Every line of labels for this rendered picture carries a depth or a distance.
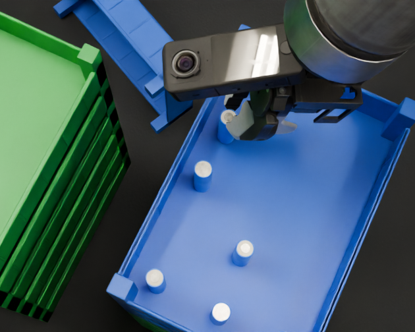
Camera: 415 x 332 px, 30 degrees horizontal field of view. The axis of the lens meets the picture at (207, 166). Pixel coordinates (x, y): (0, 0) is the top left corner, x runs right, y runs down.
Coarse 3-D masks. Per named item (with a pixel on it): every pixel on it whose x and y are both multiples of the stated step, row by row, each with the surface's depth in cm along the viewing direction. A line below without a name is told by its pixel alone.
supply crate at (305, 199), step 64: (192, 128) 77; (320, 128) 83; (384, 128) 81; (192, 192) 81; (256, 192) 81; (320, 192) 81; (128, 256) 74; (192, 256) 79; (256, 256) 79; (320, 256) 79; (192, 320) 77; (256, 320) 77; (320, 320) 75
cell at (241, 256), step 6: (240, 240) 73; (246, 240) 73; (240, 246) 73; (246, 246) 73; (252, 246) 73; (234, 252) 75; (240, 252) 73; (246, 252) 73; (252, 252) 73; (234, 258) 77; (240, 258) 74; (246, 258) 73; (240, 264) 77; (246, 264) 79
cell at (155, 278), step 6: (150, 270) 72; (156, 270) 72; (150, 276) 72; (156, 276) 72; (162, 276) 72; (150, 282) 72; (156, 282) 72; (162, 282) 72; (150, 288) 74; (156, 288) 73; (162, 288) 75
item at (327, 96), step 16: (320, 80) 63; (256, 96) 65; (272, 96) 63; (288, 96) 62; (304, 96) 63; (320, 96) 63; (336, 96) 63; (256, 112) 65; (288, 112) 65; (304, 112) 68
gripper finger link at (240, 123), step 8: (248, 104) 69; (240, 112) 71; (248, 112) 68; (232, 120) 73; (240, 120) 71; (248, 120) 68; (280, 120) 70; (232, 128) 73; (240, 128) 71; (280, 128) 72; (288, 128) 72
